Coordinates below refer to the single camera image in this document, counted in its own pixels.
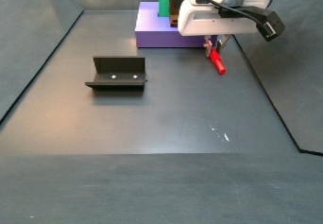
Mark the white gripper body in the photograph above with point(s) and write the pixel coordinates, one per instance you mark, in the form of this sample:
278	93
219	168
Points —
205	17

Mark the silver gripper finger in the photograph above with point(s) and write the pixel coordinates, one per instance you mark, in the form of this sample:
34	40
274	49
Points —
207	46
222	42

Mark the red peg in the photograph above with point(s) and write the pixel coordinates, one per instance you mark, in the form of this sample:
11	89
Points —
217	60

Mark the purple board base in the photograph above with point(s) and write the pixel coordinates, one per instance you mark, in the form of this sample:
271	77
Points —
154	32

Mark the green block left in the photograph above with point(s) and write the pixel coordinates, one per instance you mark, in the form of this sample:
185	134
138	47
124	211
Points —
163	8

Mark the brown slotted block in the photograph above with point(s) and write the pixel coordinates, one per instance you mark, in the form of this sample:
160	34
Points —
174	12

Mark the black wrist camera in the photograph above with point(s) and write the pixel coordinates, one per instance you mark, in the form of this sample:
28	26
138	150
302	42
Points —
270	24

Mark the black angled holder bracket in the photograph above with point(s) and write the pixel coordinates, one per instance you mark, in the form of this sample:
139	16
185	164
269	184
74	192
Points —
119	73

